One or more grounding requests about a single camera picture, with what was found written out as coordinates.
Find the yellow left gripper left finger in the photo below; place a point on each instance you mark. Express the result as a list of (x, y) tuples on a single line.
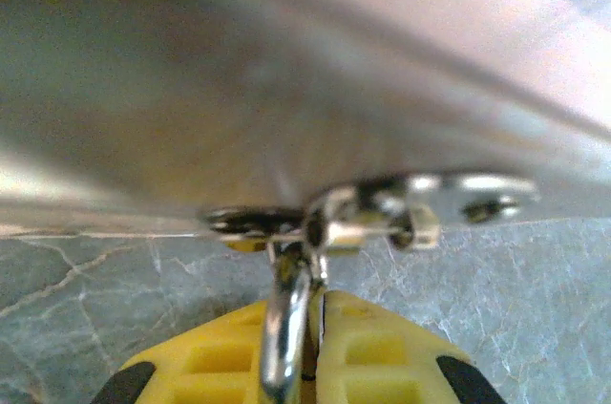
[(210, 366)]

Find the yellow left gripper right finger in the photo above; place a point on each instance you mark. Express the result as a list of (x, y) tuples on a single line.
[(382, 361)]

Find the silver metal box hasp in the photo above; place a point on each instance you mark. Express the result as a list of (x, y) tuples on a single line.
[(429, 194)]

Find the pink printed tin box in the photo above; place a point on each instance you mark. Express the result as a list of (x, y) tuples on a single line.
[(286, 65)]

